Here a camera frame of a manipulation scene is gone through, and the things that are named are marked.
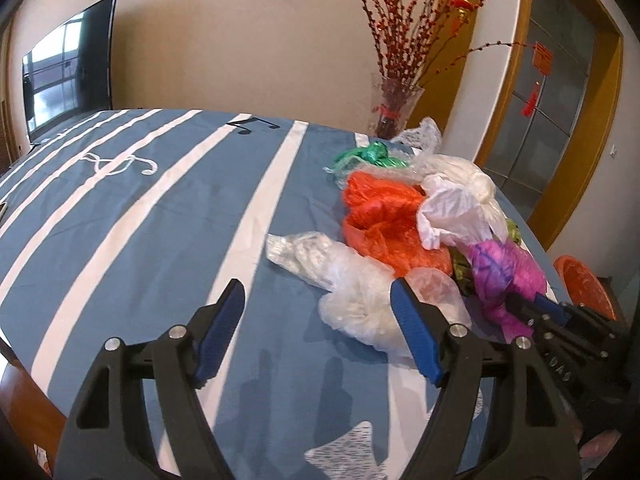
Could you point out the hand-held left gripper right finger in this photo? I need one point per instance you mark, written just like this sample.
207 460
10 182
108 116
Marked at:
416 332

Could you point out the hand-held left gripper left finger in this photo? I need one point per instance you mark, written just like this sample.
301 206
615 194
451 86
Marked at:
220 332

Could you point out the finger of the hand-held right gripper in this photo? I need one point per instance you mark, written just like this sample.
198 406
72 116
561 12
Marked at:
552 307
522 310

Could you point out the orange plastic basin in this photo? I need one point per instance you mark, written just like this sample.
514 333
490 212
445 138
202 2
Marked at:
582 280

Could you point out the purple plastic bag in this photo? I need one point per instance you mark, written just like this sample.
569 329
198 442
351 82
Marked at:
500 270

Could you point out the clear plastic bag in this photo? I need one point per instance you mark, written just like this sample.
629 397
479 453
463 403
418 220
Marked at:
350 290

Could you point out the white plastic bag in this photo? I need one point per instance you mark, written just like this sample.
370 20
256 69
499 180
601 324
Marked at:
450 210

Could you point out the orange plastic bag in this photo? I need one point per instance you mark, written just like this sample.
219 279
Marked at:
380 205

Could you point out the blue striped tablecloth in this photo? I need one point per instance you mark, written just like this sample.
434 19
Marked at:
150 220

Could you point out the frosted glass door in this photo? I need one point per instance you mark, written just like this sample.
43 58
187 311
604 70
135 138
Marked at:
550 150

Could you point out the glass vase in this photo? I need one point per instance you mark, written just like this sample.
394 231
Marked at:
395 105

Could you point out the red door tassel ornament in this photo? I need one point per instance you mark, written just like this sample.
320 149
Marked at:
542 57

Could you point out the black flat television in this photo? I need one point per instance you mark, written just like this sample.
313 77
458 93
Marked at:
70 70

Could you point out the yellow wooden door frame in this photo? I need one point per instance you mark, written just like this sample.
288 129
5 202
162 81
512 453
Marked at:
607 110

